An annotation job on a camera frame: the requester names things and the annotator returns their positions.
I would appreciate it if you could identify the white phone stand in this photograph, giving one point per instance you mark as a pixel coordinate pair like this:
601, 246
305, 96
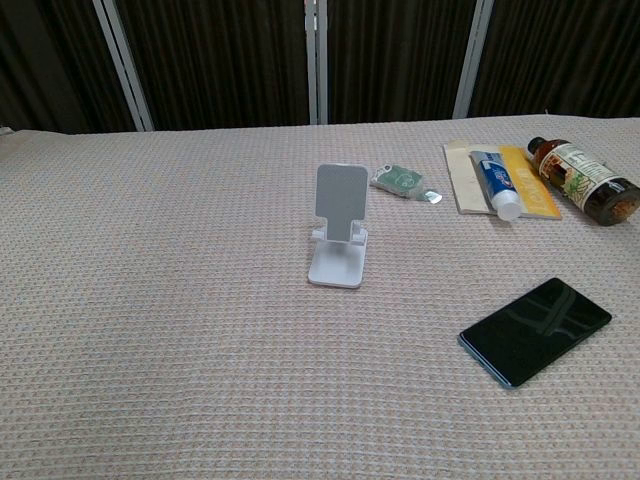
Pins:
340, 210

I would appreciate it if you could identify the brown glass bottle with label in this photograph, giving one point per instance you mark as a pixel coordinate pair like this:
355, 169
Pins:
582, 181

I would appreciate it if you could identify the beige woven tablecloth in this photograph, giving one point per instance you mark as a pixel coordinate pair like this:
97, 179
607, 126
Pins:
200, 325

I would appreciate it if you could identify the green sachet packet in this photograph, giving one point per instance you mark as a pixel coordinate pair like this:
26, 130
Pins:
396, 179

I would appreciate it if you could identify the black smartphone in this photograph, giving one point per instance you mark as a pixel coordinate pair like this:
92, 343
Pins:
535, 332

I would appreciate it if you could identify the blue and white toothpaste tube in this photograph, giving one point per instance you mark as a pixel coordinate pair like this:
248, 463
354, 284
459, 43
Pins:
496, 183

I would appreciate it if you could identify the grey screen frame post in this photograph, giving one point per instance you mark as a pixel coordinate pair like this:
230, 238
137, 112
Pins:
315, 60
472, 57
125, 65

